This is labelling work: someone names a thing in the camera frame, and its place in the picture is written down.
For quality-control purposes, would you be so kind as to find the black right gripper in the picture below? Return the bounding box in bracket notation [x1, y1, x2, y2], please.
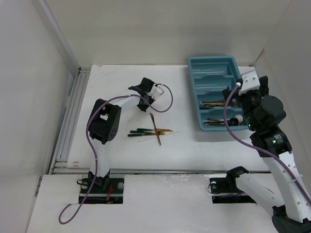
[223, 76, 269, 131]

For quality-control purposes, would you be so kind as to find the copper fork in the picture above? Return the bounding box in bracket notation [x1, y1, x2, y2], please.
[199, 100, 225, 108]

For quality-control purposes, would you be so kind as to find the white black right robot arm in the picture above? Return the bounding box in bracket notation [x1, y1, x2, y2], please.
[223, 76, 311, 233]

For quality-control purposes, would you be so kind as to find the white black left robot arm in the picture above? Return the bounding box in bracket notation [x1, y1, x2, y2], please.
[86, 78, 164, 193]

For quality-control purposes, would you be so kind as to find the white ceramic spoon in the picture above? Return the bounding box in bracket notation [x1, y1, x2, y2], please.
[234, 115, 244, 125]

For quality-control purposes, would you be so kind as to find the black spoon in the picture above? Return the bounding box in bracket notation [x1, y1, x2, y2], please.
[208, 118, 239, 126]

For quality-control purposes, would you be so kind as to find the copper chopstick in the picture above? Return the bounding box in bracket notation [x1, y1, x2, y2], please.
[149, 113, 162, 146]

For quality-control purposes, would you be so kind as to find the blue plastic cutlery tray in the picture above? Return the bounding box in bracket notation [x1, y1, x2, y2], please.
[188, 55, 241, 132]

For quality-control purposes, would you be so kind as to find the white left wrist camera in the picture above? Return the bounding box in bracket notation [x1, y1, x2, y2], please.
[147, 84, 164, 100]

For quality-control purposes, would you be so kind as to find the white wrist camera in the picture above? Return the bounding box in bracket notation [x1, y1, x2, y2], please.
[237, 70, 260, 96]
[147, 84, 164, 100]

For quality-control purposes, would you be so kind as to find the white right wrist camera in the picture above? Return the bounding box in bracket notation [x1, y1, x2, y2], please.
[237, 70, 260, 96]

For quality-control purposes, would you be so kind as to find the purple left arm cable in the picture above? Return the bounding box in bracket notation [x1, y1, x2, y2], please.
[58, 83, 173, 224]

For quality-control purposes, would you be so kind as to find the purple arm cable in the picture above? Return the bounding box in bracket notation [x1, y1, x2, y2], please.
[58, 83, 173, 224]
[223, 82, 311, 207]

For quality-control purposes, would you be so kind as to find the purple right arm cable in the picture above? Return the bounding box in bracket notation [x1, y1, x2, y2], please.
[223, 82, 311, 207]

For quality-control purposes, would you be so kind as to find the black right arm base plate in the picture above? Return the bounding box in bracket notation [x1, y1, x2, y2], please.
[207, 177, 256, 204]

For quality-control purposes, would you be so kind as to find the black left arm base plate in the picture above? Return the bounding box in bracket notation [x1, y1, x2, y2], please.
[76, 177, 125, 204]

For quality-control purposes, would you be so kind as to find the aluminium frame rail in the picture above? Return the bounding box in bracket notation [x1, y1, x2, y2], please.
[47, 67, 91, 175]

